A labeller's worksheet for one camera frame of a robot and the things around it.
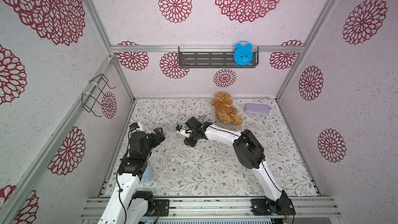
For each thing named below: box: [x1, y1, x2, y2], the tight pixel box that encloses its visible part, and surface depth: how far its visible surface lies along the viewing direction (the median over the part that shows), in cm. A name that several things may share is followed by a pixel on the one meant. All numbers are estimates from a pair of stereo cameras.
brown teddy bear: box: [210, 91, 244, 126], surface depth 107 cm
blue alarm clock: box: [234, 40, 253, 66], surface depth 90 cm
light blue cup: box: [140, 163, 153, 183], surface depth 78 cm
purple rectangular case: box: [244, 102, 270, 115], surface depth 112 cm
